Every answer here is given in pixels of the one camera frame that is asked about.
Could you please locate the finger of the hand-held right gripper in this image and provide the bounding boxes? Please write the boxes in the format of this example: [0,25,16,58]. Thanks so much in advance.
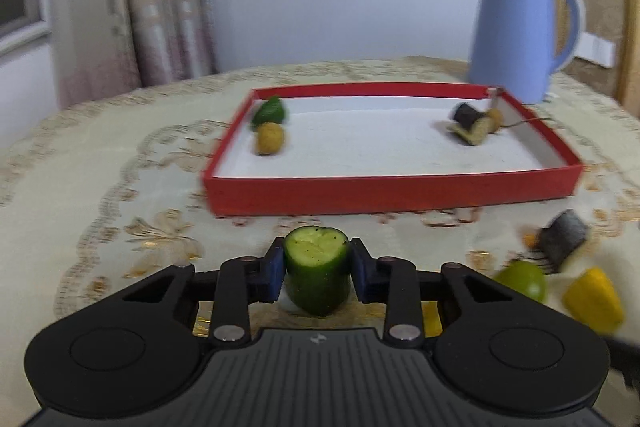
[607,337,640,394]

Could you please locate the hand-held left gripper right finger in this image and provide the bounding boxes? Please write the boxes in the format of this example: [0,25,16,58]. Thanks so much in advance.
[350,237,513,348]

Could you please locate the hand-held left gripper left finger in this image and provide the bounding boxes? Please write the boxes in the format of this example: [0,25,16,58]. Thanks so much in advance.
[120,237,287,348]

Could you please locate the cucumber cylinder piece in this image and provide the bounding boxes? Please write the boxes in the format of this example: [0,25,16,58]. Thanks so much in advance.
[283,226,350,315]

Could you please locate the yellow pepper piece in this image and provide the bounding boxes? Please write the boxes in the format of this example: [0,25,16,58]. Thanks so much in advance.
[562,268,626,334]
[421,302,444,337]

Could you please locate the red cardboard box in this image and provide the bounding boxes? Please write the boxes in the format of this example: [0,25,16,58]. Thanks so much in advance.
[202,82,584,217]

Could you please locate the green lime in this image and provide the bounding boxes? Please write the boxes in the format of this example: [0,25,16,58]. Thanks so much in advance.
[492,261,549,305]

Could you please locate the yellow round lime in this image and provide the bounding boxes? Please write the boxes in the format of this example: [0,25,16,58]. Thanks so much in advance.
[256,123,287,156]

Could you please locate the eggplant piece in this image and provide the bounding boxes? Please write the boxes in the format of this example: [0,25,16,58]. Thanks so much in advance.
[537,210,591,273]
[450,103,497,146]

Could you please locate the cucumber end piece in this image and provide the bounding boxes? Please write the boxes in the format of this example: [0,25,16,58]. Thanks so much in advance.
[251,96,290,128]

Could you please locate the blue electric kettle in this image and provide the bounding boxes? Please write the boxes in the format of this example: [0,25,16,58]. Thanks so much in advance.
[467,0,586,105]

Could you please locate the white wall switch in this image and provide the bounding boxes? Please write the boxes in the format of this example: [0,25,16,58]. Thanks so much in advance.
[575,34,616,68]

